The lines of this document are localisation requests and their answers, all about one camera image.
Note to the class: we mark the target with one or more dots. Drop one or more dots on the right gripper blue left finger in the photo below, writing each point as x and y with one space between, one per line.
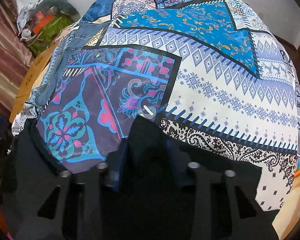
116 163

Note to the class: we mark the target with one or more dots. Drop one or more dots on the black pants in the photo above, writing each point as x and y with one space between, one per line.
44 200

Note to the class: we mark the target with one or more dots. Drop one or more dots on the blue patchwork quilt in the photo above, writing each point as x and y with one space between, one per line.
209 72

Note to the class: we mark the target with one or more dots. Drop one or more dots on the grey plush pillow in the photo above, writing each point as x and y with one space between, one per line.
59 6

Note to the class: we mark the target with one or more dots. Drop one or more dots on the grey clothes pile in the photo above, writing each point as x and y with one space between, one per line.
29 11

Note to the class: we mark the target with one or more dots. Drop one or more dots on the orange box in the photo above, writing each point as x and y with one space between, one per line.
41 20

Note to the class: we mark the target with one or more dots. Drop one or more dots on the green storage bag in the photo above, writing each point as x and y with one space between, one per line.
44 36

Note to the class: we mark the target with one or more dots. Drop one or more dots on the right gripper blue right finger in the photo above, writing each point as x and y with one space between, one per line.
180 173

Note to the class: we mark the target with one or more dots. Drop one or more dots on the folded blue jeans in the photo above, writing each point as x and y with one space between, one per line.
73 42

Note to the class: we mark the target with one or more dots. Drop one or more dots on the striped pink curtain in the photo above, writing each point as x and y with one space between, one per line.
15 57

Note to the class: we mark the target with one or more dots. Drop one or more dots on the wooden lap table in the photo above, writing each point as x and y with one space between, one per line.
39 63

